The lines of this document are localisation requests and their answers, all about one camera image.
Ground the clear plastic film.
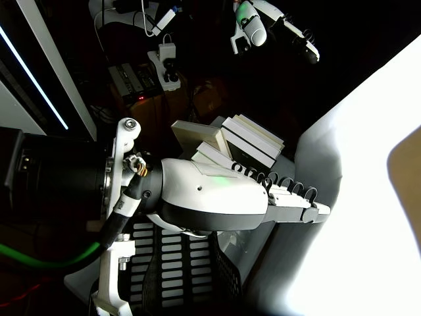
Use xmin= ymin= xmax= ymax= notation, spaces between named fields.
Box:
xmin=216 ymin=230 xmax=260 ymax=255

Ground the black Let It Be book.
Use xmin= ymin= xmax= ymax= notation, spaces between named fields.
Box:
xmin=220 ymin=125 xmax=276 ymax=169

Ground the black mesh file rack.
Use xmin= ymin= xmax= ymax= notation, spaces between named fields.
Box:
xmin=88 ymin=215 xmax=244 ymax=316

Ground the cream book beige spine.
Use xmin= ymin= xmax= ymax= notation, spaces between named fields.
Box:
xmin=230 ymin=114 xmax=285 ymax=149

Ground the white power strip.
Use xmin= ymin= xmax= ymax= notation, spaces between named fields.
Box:
xmin=147 ymin=49 xmax=182 ymax=92

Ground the white charger plug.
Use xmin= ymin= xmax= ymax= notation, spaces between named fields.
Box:
xmin=158 ymin=32 xmax=178 ymax=59

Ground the white adapter stick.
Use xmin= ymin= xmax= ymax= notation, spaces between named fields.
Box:
xmin=151 ymin=8 xmax=178 ymax=37

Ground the grey network switch box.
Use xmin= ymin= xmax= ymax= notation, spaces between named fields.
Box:
xmin=107 ymin=61 xmax=162 ymax=101

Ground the white frame with light strip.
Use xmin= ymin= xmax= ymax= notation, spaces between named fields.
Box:
xmin=0 ymin=0 xmax=99 ymax=142

